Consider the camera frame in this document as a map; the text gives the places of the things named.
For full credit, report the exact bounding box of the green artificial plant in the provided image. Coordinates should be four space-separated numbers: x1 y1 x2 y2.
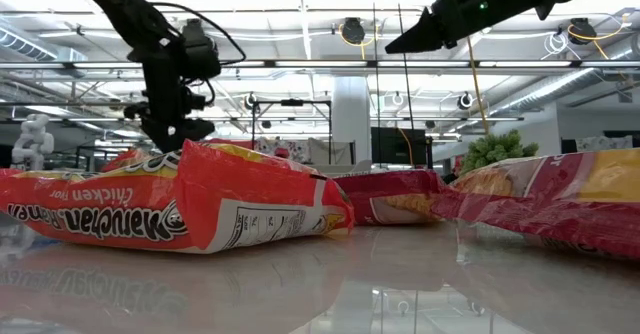
459 128 540 176

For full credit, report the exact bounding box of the black hanging cable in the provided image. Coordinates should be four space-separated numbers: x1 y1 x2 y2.
393 0 416 131

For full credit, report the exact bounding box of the floral patterned cloth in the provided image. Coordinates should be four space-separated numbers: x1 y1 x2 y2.
253 136 314 163

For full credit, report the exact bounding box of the orange chicken ramen pack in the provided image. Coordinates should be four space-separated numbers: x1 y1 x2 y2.
0 140 356 255
101 147 152 174

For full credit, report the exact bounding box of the silver ventilation duct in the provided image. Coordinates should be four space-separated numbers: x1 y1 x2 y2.
489 38 640 120

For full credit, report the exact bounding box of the white humanoid robot figure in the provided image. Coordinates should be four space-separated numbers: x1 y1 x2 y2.
10 113 55 171

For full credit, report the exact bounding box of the black monitor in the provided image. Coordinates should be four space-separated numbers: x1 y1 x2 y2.
370 126 434 167

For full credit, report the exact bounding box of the white building column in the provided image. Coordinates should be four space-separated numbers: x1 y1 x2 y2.
332 76 373 165

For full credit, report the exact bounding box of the yellow hanging cable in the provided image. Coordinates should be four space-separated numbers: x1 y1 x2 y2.
464 33 491 136

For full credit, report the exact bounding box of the long ceiling light rail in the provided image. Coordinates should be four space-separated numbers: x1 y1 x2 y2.
0 58 640 77

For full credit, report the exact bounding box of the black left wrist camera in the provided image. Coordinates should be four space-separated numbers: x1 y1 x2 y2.
177 33 223 81

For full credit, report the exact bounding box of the black metal stand frame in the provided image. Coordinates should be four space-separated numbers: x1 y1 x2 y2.
251 98 334 158

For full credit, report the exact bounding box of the red beef ramen pack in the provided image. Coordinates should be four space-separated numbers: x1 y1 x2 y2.
331 168 446 227
430 147 640 261

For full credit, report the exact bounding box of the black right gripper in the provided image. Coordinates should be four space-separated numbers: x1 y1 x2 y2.
383 0 544 56

